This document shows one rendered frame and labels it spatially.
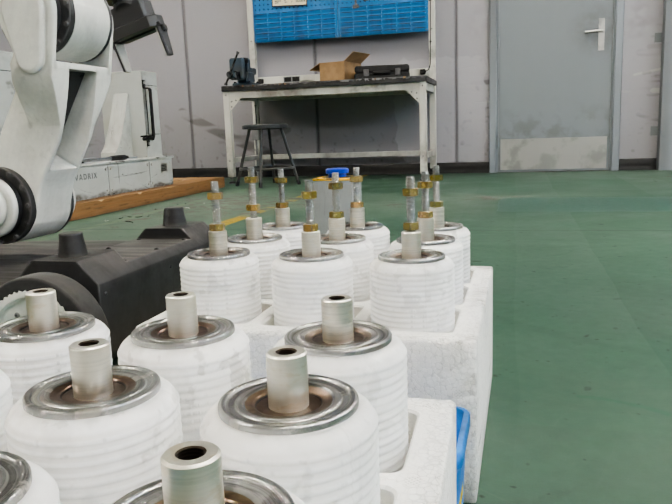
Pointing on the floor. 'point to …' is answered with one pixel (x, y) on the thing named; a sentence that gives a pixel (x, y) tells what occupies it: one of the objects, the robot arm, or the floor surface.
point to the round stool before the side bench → (270, 152)
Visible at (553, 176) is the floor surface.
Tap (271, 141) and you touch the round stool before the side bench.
